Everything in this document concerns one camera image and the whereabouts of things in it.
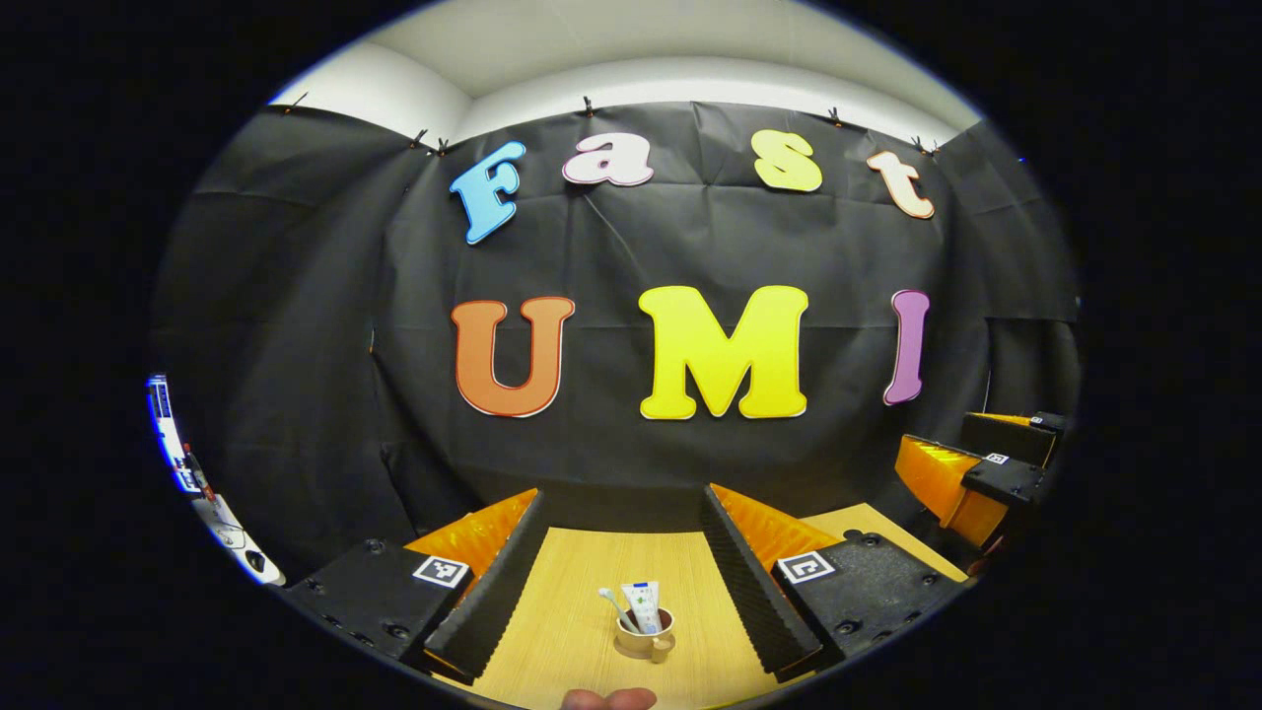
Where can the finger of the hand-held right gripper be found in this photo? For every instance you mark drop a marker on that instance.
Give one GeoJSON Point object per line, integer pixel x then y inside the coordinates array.
{"type": "Point", "coordinates": [1001, 481]}
{"type": "Point", "coordinates": [1011, 436]}

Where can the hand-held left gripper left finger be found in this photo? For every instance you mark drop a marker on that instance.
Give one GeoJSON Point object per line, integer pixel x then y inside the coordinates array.
{"type": "Point", "coordinates": [493, 592]}

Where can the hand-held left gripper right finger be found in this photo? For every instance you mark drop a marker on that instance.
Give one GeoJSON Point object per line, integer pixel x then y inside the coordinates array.
{"type": "Point", "coordinates": [759, 592]}

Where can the white toothpaste tube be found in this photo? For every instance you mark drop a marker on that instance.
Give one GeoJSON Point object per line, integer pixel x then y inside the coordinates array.
{"type": "Point", "coordinates": [644, 603]}

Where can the pale green toothbrush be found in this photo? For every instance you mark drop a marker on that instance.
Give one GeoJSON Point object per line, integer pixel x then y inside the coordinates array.
{"type": "Point", "coordinates": [616, 606]}

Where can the beige cup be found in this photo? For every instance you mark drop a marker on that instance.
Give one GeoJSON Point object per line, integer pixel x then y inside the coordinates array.
{"type": "Point", "coordinates": [639, 646]}

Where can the wooden desktop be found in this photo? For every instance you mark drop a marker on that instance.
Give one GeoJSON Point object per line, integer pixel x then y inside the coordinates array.
{"type": "Point", "coordinates": [562, 611]}

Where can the white side desk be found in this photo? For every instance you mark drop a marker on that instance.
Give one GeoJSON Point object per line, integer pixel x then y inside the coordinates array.
{"type": "Point", "coordinates": [232, 532]}

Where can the computer monitor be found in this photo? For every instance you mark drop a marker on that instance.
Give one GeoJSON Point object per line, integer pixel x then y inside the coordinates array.
{"type": "Point", "coordinates": [170, 434]}

